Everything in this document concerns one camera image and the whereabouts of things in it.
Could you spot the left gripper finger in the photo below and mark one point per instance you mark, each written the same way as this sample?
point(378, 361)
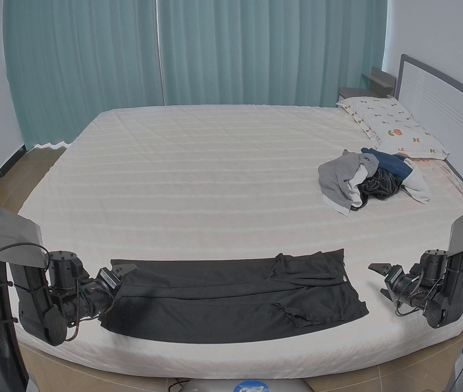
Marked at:
point(125, 270)

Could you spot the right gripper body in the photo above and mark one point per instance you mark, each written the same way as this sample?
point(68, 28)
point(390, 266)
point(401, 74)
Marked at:
point(396, 282)

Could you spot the black T-shirt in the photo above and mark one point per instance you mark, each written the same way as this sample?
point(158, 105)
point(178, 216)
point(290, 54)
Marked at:
point(215, 300)

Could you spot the bed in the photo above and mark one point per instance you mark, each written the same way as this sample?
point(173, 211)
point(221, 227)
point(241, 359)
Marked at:
point(215, 157)

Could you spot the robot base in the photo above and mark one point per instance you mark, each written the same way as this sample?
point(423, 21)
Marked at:
point(215, 386)

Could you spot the white printed pillow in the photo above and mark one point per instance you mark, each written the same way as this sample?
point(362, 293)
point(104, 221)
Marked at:
point(394, 125)

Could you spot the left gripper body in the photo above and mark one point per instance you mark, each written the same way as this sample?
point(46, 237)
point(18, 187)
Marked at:
point(109, 281)

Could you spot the grey bedside table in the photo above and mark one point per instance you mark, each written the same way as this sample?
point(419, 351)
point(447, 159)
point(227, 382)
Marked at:
point(378, 80)

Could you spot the pile of clothes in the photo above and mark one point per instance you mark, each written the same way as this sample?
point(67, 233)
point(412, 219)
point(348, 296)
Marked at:
point(337, 178)

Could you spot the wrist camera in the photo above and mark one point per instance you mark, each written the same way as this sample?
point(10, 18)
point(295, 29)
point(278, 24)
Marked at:
point(416, 270)
point(83, 273)

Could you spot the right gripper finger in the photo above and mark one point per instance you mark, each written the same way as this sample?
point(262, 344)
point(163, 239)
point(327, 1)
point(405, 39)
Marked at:
point(380, 268)
point(388, 294)

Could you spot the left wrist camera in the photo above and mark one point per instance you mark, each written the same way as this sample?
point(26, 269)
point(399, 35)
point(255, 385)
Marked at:
point(83, 273)

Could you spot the blue-green curtain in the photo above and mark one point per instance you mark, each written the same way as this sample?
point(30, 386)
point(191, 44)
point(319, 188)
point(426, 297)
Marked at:
point(88, 47)
point(276, 35)

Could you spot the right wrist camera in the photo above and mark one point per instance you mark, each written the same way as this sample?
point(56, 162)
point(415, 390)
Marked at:
point(416, 270)

